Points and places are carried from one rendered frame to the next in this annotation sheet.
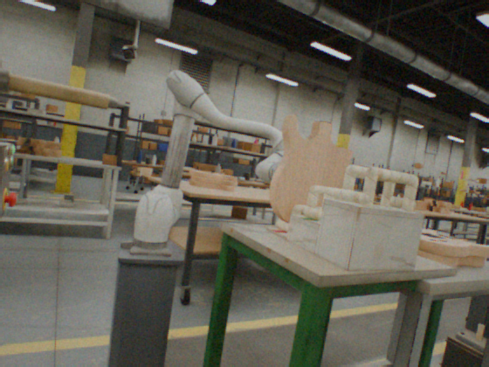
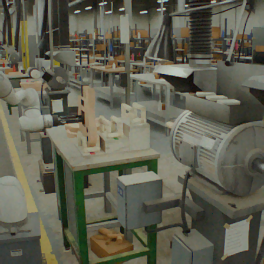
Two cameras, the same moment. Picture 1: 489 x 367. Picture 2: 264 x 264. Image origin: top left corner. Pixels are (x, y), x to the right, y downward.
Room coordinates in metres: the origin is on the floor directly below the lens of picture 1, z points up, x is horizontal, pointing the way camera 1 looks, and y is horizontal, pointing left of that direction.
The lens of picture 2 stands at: (0.67, 2.00, 1.66)
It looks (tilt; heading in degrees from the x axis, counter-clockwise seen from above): 15 degrees down; 278
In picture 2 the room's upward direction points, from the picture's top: 1 degrees counter-clockwise
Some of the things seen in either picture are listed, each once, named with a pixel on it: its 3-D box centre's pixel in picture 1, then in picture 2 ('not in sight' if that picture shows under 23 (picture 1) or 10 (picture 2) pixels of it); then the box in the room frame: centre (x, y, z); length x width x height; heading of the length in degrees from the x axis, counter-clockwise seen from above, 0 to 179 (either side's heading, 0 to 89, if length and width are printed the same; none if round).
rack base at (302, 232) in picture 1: (334, 234); (111, 141); (1.12, -0.30, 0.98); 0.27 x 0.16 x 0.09; 118
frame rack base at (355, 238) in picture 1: (369, 234); (132, 132); (0.98, -0.37, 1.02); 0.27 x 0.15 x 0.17; 118
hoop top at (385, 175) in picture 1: (393, 176); (138, 106); (0.94, -0.39, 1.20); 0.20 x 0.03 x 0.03; 117
